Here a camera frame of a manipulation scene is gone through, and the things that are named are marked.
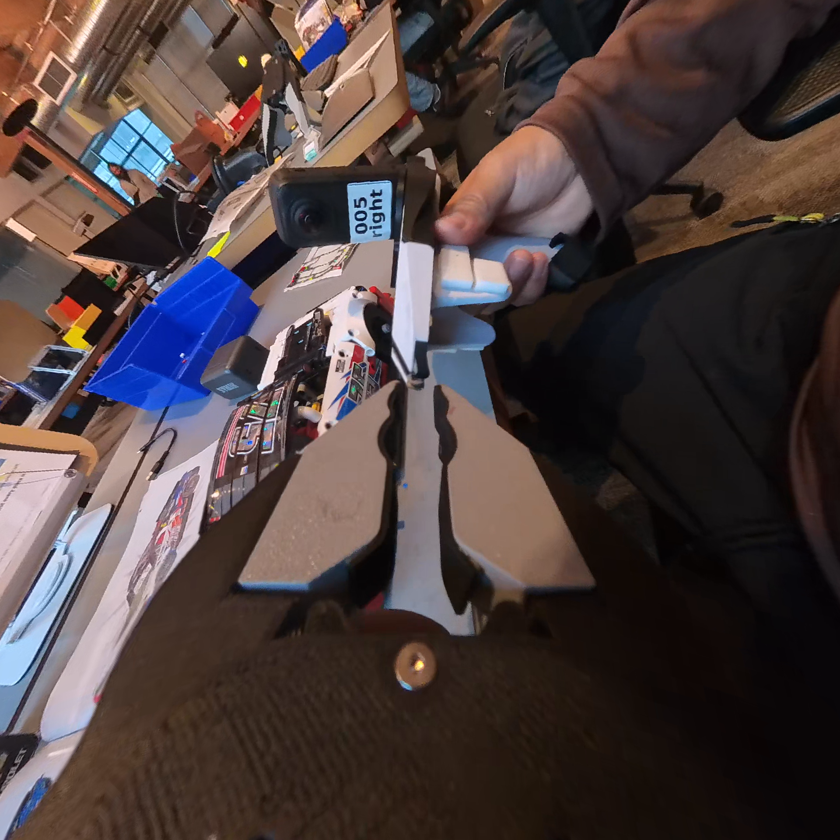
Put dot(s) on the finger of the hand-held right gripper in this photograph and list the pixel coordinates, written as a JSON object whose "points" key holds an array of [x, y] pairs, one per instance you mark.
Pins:
{"points": [[413, 295]]}

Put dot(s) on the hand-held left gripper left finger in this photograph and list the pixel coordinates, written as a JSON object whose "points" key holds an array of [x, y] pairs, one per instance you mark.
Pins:
{"points": [[321, 518]]}

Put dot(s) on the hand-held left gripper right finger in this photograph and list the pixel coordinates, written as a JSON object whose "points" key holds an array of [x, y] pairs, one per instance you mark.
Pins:
{"points": [[512, 525]]}

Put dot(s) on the toy brick race car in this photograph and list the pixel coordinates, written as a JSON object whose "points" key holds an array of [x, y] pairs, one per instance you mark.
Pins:
{"points": [[315, 374]]}

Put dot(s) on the person's right forearm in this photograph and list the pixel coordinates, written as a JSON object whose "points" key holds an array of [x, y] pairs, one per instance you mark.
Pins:
{"points": [[656, 79]]}

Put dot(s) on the small black robot arm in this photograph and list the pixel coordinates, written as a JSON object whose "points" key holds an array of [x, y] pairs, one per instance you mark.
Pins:
{"points": [[279, 98]]}

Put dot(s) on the grey neighbouring desk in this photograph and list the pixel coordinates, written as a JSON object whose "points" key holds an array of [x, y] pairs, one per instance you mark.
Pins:
{"points": [[374, 105]]}

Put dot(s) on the person's left hand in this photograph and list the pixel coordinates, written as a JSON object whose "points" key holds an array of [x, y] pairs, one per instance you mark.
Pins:
{"points": [[407, 623]]}

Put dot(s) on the person's right hand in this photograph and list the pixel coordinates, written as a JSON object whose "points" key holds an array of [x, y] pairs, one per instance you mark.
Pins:
{"points": [[525, 184]]}

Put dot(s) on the sticker sheet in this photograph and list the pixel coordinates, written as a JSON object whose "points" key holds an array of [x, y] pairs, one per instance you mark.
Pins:
{"points": [[321, 266]]}

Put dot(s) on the printed paper sheet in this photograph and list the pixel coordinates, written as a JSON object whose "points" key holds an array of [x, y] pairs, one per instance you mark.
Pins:
{"points": [[243, 203]]}

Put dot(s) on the yellow paper sheet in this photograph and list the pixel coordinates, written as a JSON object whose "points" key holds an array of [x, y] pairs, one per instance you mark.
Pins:
{"points": [[218, 244]]}

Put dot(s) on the grey laptop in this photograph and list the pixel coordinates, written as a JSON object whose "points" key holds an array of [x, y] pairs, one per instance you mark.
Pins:
{"points": [[348, 105]]}

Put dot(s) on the race car instruction booklet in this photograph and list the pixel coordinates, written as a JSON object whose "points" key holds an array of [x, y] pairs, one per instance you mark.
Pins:
{"points": [[164, 525]]}

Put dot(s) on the black rounded device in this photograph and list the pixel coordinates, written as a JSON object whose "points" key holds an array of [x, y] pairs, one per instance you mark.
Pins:
{"points": [[233, 371]]}

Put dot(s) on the black monitor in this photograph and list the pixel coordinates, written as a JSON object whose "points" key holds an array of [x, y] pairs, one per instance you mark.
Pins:
{"points": [[144, 229]]}

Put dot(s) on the yellow plastic bin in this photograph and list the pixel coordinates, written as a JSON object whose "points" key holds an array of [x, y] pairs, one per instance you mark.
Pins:
{"points": [[82, 328]]}

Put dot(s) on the toy race car box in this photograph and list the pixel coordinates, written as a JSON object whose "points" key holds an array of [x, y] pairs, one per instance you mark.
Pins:
{"points": [[16, 761]]}

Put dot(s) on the black mesh office chair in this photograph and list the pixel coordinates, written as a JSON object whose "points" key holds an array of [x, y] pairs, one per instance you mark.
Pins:
{"points": [[800, 98]]}

